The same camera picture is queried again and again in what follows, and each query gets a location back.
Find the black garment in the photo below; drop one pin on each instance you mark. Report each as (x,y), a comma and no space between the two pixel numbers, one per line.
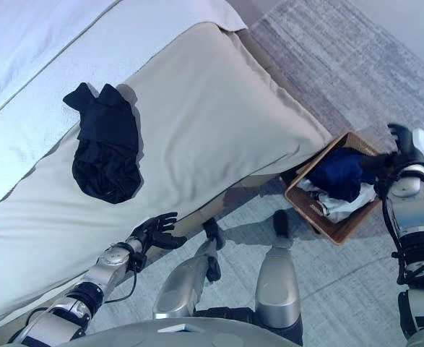
(107,162)

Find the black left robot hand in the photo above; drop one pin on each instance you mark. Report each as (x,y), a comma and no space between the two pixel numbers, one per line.
(157,235)

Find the beige bed cover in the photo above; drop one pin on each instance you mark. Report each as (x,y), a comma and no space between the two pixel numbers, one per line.
(197,126)

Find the blue garment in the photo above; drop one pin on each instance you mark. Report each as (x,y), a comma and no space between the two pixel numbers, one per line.
(338,173)

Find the brown wicker basket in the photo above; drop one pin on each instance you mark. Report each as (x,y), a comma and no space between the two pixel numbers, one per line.
(338,231)

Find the white duvet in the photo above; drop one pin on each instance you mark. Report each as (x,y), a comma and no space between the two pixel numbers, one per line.
(34,54)

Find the silver left robot leg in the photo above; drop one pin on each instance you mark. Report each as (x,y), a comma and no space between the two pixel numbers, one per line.
(182,285)

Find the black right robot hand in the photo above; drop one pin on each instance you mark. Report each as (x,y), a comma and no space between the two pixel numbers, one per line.
(417,144)

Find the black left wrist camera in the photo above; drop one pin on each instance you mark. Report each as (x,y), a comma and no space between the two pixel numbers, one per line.
(138,262)

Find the grey robot torso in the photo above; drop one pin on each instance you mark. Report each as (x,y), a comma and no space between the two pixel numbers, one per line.
(161,334)

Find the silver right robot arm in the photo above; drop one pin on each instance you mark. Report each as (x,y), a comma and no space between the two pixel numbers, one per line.
(414,209)

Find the tan padded bed base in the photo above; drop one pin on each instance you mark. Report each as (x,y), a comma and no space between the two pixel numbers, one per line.
(233,195)

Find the white garment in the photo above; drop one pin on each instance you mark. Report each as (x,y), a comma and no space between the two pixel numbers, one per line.
(332,207)

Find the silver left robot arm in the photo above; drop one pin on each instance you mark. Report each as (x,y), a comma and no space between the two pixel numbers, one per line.
(99,274)

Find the grey woven rug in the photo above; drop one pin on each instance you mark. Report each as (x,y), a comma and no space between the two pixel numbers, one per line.
(341,72)

